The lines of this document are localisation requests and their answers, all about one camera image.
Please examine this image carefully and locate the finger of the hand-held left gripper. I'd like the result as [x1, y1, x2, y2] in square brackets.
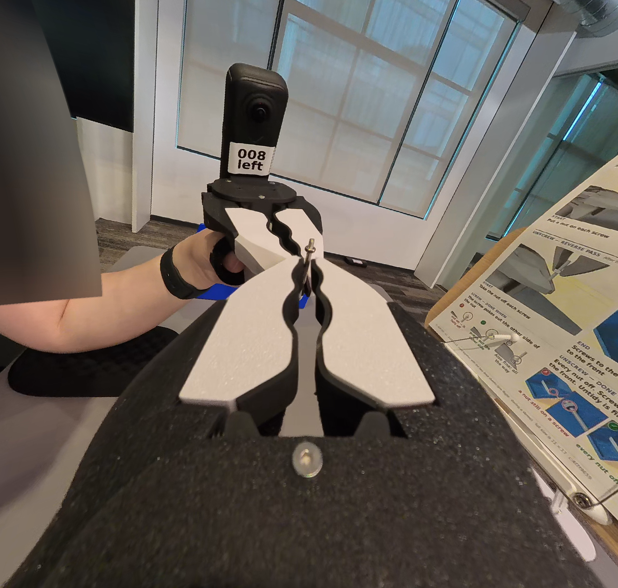
[274, 209, 323, 260]
[224, 207, 286, 276]

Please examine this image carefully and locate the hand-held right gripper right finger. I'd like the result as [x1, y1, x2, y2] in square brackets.
[309, 255, 435, 412]

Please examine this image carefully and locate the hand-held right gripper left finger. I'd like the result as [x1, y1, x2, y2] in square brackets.
[179, 255, 302, 412]

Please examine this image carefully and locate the long metal screw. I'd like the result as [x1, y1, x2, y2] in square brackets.
[302, 238, 317, 295]

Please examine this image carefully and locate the blue plastic bin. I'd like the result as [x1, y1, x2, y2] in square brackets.
[195, 222, 311, 310]

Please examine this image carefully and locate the person's left forearm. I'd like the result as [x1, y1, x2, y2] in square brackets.
[0, 255, 170, 354]

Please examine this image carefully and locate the person's left hand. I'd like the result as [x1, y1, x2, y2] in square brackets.
[171, 232, 246, 289]

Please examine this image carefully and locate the black wristband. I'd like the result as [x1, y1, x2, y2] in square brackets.
[159, 247, 200, 300]

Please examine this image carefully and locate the white framed window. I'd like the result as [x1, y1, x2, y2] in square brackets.
[133, 0, 580, 285]

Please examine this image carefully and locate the black mesh armrest pad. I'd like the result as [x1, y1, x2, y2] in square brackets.
[7, 327, 180, 398]

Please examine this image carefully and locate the printed instruction sheet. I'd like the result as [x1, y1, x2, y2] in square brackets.
[427, 156, 618, 502]

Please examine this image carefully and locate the instruction sheet on stand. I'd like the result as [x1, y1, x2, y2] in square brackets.
[424, 226, 618, 547]

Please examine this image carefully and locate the white sign stand base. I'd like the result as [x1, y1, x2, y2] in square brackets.
[529, 467, 610, 565]

